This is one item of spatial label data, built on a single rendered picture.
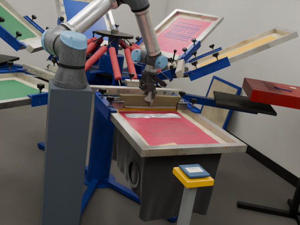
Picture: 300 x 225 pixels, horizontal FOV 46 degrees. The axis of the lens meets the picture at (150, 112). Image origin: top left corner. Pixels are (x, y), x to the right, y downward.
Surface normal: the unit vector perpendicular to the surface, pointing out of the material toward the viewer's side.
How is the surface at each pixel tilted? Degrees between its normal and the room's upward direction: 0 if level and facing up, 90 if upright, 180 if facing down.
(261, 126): 90
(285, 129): 90
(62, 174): 90
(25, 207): 0
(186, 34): 32
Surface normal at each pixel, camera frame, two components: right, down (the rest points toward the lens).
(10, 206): 0.14, -0.94
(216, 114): -0.87, -0.18
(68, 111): 0.29, 0.33
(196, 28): -0.19, -0.71
